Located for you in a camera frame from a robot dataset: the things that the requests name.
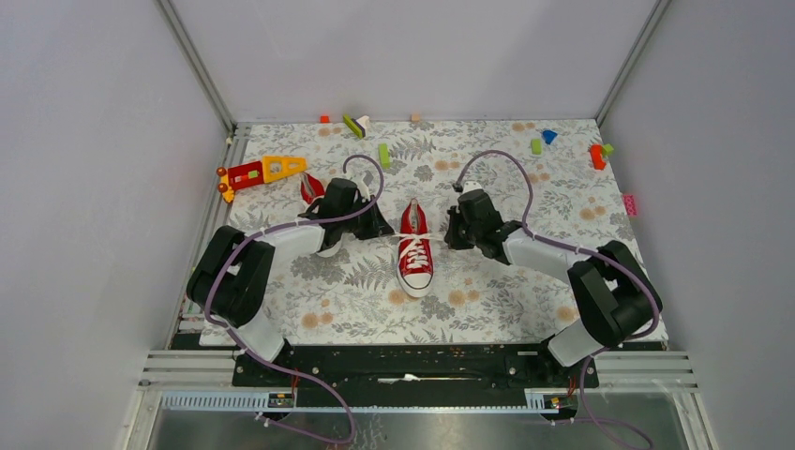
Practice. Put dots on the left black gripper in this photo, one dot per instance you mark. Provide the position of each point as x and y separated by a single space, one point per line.
377 225

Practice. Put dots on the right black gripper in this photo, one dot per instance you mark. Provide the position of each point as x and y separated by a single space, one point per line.
451 237

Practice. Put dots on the red sneaker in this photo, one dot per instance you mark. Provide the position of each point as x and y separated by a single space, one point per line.
414 264
311 188

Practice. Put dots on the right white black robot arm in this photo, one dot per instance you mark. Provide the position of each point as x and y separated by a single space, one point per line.
614 298

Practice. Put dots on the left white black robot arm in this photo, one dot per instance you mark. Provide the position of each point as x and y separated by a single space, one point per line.
230 279

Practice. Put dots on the floral patterned mat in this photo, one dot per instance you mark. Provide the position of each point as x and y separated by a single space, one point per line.
354 297

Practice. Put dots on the green block near centre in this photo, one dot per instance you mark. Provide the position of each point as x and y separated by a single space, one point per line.
384 156

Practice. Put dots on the green purple white block stack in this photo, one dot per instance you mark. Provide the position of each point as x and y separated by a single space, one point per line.
358 126

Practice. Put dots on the red yellow toy block assembly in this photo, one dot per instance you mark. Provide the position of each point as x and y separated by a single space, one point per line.
266 170

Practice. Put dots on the blue triangular block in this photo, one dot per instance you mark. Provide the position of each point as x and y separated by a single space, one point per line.
549 136

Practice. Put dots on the orange block right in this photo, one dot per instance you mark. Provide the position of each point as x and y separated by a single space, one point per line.
597 157

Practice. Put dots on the pink block at edge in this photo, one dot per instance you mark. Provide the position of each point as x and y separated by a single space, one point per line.
630 205

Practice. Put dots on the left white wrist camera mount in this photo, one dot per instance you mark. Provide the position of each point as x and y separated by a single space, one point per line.
362 181

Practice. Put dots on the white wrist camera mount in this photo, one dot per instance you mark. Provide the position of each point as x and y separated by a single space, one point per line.
362 181
466 187

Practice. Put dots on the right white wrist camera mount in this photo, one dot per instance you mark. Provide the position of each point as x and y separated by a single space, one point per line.
466 187

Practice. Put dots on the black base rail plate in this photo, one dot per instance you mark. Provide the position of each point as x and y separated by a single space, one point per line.
395 377

